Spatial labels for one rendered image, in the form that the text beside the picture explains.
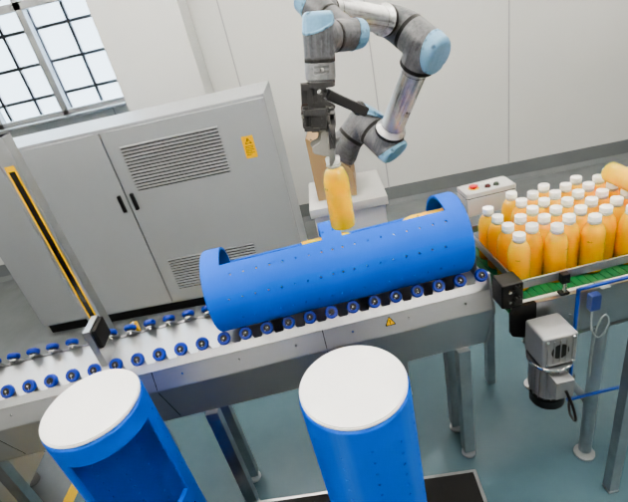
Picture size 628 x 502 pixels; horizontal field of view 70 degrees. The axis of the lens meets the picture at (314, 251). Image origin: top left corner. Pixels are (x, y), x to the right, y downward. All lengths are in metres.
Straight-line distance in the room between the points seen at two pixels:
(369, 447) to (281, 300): 0.54
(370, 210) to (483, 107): 2.79
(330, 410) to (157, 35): 3.36
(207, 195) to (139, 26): 1.50
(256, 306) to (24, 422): 0.92
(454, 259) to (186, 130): 2.03
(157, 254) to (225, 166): 0.86
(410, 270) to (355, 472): 0.63
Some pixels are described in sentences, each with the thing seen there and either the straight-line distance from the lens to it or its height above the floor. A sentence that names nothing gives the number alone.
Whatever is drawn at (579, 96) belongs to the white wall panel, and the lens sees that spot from 4.87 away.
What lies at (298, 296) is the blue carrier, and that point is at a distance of 1.45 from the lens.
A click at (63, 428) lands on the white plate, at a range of 1.47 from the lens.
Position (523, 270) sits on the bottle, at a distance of 1.63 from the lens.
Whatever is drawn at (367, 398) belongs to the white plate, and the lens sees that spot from 1.15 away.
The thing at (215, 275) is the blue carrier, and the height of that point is 1.20.
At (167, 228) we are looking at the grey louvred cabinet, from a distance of 3.35.
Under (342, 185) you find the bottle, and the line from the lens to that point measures 1.23.
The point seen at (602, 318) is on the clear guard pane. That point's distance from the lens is 1.76.
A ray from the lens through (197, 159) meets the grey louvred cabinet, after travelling 3.09.
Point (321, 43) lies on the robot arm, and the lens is 1.16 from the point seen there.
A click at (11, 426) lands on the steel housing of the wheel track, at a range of 1.96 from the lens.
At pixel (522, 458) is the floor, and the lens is 2.33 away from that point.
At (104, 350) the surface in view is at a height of 0.98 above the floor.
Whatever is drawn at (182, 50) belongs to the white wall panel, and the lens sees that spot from 3.97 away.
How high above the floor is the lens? 1.89
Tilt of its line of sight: 29 degrees down
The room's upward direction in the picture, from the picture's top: 13 degrees counter-clockwise
